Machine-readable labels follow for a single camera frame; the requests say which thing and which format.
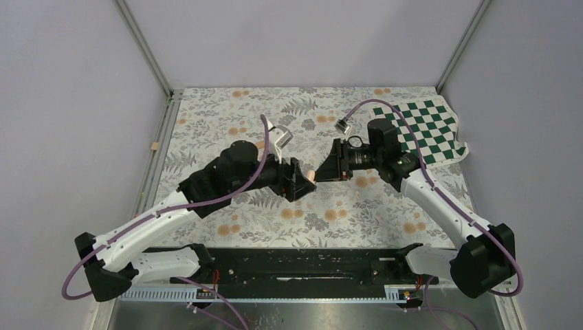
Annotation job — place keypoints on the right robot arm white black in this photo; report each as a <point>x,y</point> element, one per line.
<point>484,254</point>

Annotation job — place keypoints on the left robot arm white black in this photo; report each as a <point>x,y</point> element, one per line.
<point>115,261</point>

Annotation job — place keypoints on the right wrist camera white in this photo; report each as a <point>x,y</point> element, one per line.
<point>343,127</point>

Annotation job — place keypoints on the green white checkered mat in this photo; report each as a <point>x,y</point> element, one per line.
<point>428,128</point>

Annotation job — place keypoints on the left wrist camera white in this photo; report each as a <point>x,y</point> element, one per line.
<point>279,137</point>

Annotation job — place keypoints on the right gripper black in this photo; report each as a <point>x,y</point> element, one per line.
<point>337,166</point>

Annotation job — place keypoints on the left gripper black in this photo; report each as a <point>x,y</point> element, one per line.
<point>291,183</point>

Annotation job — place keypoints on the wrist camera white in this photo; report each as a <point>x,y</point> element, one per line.
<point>279,137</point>
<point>343,127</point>

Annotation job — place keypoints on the floral patterned table mat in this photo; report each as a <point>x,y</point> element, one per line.
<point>364,212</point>

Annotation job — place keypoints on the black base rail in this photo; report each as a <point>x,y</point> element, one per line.
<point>308,274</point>

